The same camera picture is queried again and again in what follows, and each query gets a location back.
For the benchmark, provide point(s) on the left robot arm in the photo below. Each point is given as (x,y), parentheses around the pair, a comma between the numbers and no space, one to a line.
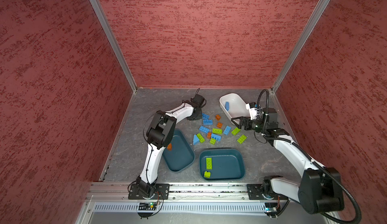
(158,136)

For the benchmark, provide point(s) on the blue slope brick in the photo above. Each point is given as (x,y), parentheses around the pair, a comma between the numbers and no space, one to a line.
(196,140)

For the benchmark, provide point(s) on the left controller board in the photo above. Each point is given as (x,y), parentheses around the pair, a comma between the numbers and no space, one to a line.
(147,207)

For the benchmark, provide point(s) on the right controller board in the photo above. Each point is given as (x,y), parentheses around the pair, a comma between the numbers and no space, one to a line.
(271,207)

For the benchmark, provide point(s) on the right aluminium corner post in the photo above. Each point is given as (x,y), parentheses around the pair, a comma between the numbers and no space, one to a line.
(306,32)

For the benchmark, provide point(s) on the green long brick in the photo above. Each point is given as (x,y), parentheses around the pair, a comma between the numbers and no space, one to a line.
(242,139)
(217,131)
(209,165)
(200,137)
(235,131)

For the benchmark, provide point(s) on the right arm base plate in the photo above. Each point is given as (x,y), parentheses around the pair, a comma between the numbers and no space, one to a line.
(255,192)

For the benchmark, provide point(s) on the left aluminium corner post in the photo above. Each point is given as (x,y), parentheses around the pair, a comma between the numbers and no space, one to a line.
(97,7)

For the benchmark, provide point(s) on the right teal bin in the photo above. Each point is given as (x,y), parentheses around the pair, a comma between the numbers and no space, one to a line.
(227,164)

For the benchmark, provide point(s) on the aluminium corner post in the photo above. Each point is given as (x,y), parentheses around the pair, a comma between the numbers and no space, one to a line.
(97,7)
(306,32)

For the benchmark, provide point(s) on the aluminium front rail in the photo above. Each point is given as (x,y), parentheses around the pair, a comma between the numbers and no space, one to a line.
(179,191)

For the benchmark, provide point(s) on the left teal bin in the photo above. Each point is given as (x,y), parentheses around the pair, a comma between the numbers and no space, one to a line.
(181,156)

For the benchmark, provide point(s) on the white plastic bin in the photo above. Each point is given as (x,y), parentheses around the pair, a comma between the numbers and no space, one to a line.
(237,106)

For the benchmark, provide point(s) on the teal bin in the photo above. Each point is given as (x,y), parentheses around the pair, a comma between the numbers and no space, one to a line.
(227,164)
(181,156)

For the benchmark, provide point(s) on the controller board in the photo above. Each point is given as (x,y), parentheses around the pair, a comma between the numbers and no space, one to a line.
(271,207)
(147,207)

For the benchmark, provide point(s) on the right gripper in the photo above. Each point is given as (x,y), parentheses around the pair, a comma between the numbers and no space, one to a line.
(246,120)

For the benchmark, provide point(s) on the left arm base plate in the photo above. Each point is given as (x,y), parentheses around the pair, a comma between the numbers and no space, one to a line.
(161,191)

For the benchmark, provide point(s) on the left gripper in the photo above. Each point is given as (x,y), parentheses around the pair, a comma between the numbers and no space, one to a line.
(199,116)

